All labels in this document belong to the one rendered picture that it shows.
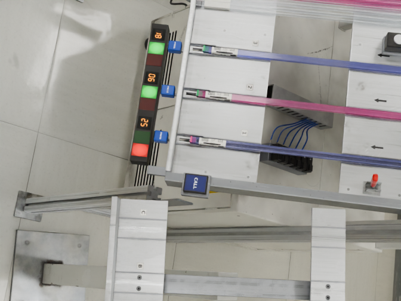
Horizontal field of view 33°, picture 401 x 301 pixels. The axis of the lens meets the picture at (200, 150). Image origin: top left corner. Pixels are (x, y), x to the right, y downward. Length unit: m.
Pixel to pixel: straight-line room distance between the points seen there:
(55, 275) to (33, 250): 0.11
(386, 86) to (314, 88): 0.49
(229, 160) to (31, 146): 0.82
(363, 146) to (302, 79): 0.53
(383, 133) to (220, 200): 0.50
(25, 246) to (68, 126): 0.41
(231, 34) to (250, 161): 0.31
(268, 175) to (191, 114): 0.40
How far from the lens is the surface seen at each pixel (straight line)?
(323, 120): 1.98
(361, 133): 1.54
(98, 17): 2.34
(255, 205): 1.80
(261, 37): 1.59
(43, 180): 2.13
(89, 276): 1.88
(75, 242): 2.17
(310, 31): 2.08
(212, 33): 1.60
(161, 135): 1.50
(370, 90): 1.57
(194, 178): 1.44
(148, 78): 1.57
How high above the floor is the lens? 1.89
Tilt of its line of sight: 49 degrees down
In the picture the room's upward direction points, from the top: 81 degrees clockwise
